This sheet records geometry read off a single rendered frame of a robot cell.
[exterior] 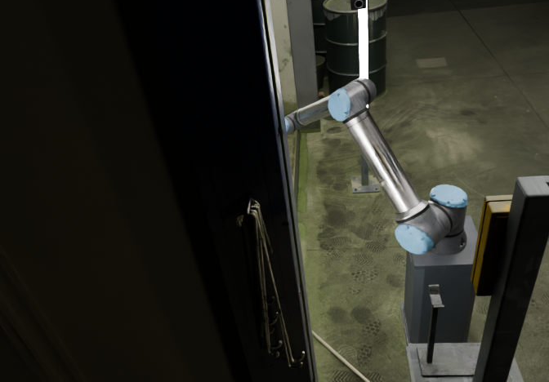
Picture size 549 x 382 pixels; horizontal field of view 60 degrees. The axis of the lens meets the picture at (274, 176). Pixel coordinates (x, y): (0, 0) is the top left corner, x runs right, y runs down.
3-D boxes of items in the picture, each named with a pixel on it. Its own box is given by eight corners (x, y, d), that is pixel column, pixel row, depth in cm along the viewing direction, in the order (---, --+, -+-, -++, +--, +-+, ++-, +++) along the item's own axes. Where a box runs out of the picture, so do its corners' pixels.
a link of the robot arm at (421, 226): (457, 233, 194) (363, 73, 191) (432, 257, 185) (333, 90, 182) (430, 237, 207) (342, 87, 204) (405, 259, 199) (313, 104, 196)
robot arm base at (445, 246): (460, 224, 222) (462, 207, 216) (471, 254, 206) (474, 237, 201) (418, 226, 224) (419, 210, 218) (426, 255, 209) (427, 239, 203)
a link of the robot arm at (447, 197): (471, 221, 208) (476, 190, 198) (448, 242, 200) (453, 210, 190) (440, 206, 218) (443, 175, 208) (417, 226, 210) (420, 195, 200)
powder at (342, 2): (318, 1, 449) (318, -1, 448) (372, -10, 453) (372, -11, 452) (334, 18, 405) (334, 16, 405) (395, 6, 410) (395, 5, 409)
